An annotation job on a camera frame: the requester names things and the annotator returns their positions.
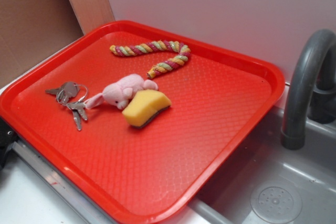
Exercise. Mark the pink plush bunny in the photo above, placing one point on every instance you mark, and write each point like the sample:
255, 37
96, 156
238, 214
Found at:
120, 93

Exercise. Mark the yellow sponge with dark pad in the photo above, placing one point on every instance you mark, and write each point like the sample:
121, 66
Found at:
145, 105

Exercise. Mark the red plastic tray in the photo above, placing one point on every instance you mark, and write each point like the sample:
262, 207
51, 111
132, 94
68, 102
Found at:
142, 175

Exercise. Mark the grey plastic sink basin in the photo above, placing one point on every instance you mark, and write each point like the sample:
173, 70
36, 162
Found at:
263, 182

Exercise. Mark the grey plastic faucet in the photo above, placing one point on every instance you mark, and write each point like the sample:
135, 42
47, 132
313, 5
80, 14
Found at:
311, 93

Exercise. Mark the black object at left edge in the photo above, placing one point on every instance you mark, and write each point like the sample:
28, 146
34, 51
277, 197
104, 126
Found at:
8, 137

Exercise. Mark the multicolour twisted rope toy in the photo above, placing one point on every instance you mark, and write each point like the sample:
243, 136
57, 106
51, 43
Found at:
182, 53

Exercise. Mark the silver keys on ring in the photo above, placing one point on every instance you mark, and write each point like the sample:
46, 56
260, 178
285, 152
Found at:
72, 95

